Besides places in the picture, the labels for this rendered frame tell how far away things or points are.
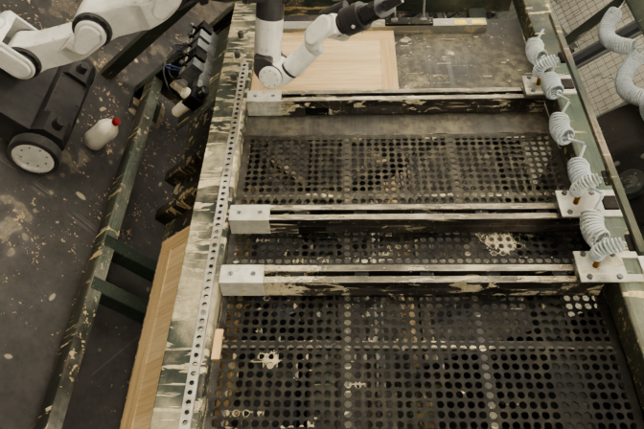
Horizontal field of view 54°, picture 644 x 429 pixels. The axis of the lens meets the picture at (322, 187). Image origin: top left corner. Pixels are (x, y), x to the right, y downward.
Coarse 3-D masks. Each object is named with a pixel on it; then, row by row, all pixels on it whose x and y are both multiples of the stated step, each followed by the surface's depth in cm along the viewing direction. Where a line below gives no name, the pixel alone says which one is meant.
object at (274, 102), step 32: (544, 64) 214; (256, 96) 230; (288, 96) 231; (320, 96) 231; (352, 96) 230; (384, 96) 228; (416, 96) 227; (448, 96) 227; (480, 96) 226; (512, 96) 225; (544, 96) 224
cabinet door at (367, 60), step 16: (368, 32) 263; (384, 32) 262; (288, 48) 258; (336, 48) 257; (352, 48) 256; (368, 48) 256; (384, 48) 255; (320, 64) 250; (336, 64) 250; (352, 64) 250; (368, 64) 249; (384, 64) 248; (256, 80) 245; (304, 80) 244; (320, 80) 244; (336, 80) 243; (352, 80) 243; (368, 80) 243; (384, 80) 242
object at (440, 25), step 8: (288, 24) 265; (296, 24) 265; (304, 24) 265; (376, 24) 263; (384, 24) 262; (440, 24) 261; (448, 24) 261; (456, 24) 261; (464, 24) 260; (472, 24) 260; (480, 24) 260; (288, 32) 265; (296, 32) 265; (400, 32) 263; (408, 32) 263; (416, 32) 263; (424, 32) 263; (432, 32) 263; (440, 32) 263; (448, 32) 263; (456, 32) 263; (464, 32) 263; (472, 32) 263; (480, 32) 263
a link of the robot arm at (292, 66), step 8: (304, 48) 202; (288, 56) 207; (296, 56) 204; (304, 56) 203; (312, 56) 203; (280, 64) 209; (288, 64) 206; (296, 64) 205; (304, 64) 205; (288, 72) 207; (296, 72) 207; (288, 80) 210
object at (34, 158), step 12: (12, 144) 242; (24, 144) 242; (36, 144) 242; (48, 144) 245; (12, 156) 247; (24, 156) 249; (36, 156) 249; (48, 156) 249; (60, 156) 251; (24, 168) 252; (36, 168) 254; (48, 168) 253
